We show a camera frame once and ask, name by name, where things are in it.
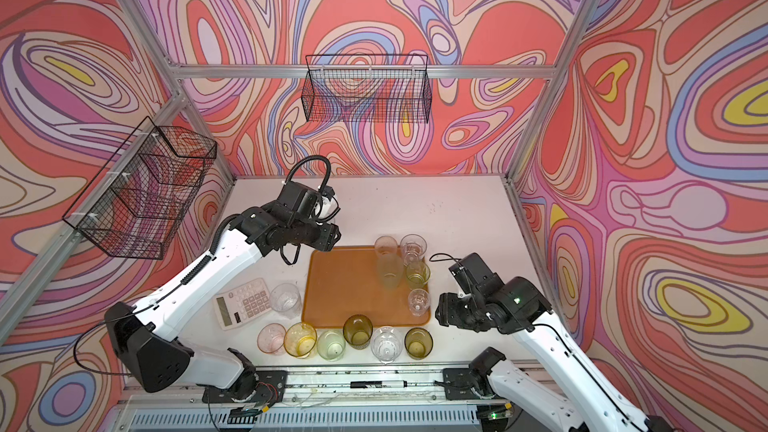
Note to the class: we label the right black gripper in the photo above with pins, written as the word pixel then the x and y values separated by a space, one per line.
pixel 446 313

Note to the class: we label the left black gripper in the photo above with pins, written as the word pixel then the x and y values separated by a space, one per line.
pixel 328 238

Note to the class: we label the small clear glass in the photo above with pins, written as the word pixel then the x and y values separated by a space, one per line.
pixel 419 302

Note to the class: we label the light green ribbed glass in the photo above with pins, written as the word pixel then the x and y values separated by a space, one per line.
pixel 417 275

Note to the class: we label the clear ribbed glass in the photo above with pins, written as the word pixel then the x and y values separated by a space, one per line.
pixel 413 248

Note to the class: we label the frosted pink tumbler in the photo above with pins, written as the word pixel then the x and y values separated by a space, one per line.
pixel 386 245

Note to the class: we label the clear stemmed glass front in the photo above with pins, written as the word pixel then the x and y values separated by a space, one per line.
pixel 386 344

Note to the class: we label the frosted pale green tumbler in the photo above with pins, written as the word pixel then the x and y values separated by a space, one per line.
pixel 390 269

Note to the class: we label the dark olive glass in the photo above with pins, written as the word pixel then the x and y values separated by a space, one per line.
pixel 357 331

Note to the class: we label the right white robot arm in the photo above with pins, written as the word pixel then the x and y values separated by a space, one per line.
pixel 586 401

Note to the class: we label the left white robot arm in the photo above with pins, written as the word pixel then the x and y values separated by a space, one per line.
pixel 145 336

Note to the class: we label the orange rectangular tray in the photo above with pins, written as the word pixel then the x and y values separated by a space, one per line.
pixel 345 282

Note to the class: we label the pink white calculator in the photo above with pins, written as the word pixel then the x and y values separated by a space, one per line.
pixel 243 304

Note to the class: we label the yellow glass front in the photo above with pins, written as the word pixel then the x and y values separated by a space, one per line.
pixel 300 340

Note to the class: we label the pink glass front left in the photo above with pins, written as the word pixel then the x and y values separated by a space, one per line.
pixel 270 339

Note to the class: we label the light green glass front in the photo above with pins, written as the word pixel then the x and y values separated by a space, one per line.
pixel 331 345

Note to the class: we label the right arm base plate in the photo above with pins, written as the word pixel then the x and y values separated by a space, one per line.
pixel 467 384

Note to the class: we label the black pen on rail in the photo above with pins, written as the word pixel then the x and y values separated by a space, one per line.
pixel 379 384

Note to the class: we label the back black wire basket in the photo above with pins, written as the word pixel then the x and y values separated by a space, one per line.
pixel 367 88

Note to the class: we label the black wire basket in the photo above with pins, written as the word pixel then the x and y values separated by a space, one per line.
pixel 367 88
pixel 145 199

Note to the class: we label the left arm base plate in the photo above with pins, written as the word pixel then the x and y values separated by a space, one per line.
pixel 266 387

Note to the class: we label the left black wire basket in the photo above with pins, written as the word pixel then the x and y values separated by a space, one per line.
pixel 145 199

